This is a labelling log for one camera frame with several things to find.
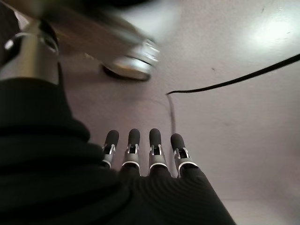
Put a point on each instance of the silver robot left foot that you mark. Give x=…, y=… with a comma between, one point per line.
x=133, y=65

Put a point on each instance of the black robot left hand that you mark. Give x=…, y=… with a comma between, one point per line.
x=58, y=175

